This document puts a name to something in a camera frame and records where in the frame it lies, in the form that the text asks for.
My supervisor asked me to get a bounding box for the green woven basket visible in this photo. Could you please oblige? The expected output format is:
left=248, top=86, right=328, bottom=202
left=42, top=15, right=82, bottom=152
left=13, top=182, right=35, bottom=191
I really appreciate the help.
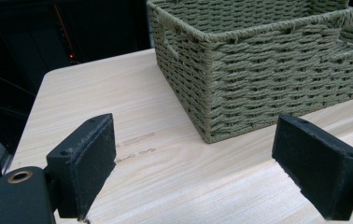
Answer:
left=146, top=0, right=353, bottom=145

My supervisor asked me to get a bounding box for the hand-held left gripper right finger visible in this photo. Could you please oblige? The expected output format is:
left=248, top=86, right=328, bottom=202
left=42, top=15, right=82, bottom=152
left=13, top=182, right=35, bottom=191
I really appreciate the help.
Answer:
left=271, top=113, right=353, bottom=221

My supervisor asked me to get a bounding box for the dark equipment with red light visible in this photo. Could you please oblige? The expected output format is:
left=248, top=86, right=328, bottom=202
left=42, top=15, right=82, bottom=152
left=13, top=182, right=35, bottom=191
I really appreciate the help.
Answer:
left=0, top=0, right=151, bottom=216

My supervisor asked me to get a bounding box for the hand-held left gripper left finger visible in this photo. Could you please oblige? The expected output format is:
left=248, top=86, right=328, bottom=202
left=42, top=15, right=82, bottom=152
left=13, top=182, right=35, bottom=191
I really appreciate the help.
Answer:
left=46, top=112, right=117, bottom=220

